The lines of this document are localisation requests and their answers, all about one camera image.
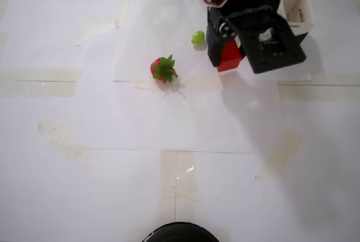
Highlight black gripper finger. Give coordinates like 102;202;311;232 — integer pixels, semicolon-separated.
207;14;239;68

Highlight red toy strawberry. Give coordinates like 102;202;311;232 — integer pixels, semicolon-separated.
150;54;179;84

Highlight green toy grape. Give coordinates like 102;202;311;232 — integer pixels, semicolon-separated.
191;30;205;46

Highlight black round object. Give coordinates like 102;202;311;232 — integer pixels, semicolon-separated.
142;221;221;242

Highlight red wooden cube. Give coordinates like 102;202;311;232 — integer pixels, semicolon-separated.
217;39;244;73

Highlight white and black cardboard box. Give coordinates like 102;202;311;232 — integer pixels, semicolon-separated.
277;0;316;46

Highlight white paper sheet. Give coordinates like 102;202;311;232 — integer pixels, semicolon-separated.
72;80;284;153
112;0;313;82

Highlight clear glossy tape strip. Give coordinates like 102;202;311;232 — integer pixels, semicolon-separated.
160;150;197;196
0;69;79;98

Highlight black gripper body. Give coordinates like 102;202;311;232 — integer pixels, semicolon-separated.
207;5;307;74

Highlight beige masking tape strip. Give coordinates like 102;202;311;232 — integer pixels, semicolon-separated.
71;16;118;48
257;132;305;181
277;81;360;101
37;118;91;169

